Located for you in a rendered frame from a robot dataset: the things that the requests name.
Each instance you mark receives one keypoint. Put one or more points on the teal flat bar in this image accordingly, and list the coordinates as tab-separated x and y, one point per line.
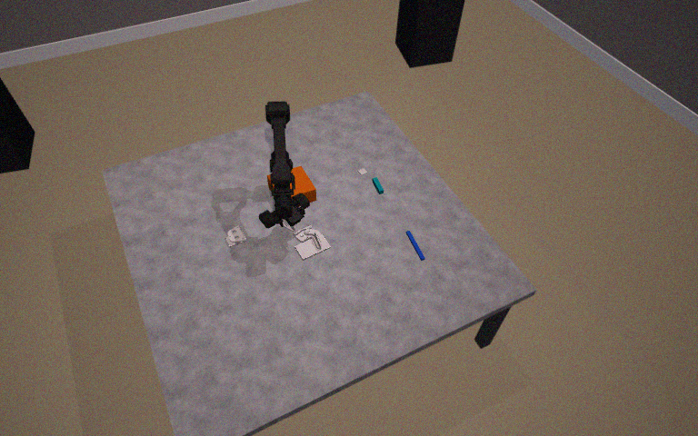
378	186

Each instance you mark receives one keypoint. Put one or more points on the blue flat bar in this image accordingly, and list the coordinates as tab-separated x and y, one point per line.
415	245

